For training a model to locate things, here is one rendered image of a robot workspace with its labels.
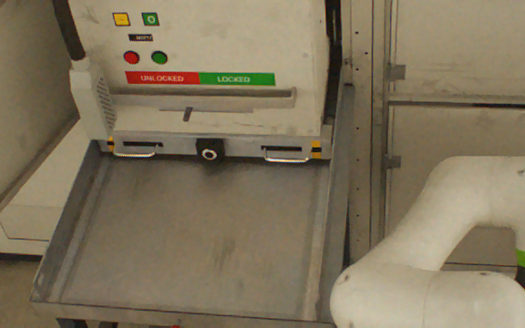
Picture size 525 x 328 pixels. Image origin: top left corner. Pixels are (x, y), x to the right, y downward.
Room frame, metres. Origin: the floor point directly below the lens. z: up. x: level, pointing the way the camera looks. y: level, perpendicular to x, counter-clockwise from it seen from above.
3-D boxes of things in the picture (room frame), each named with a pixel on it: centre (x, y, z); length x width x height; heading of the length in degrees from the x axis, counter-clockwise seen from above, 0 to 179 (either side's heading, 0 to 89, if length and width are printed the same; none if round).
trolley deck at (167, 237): (1.15, 0.13, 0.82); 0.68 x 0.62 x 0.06; 167
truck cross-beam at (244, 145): (1.24, 0.11, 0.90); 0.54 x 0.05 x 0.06; 77
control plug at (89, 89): (1.21, 0.33, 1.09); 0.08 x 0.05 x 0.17; 167
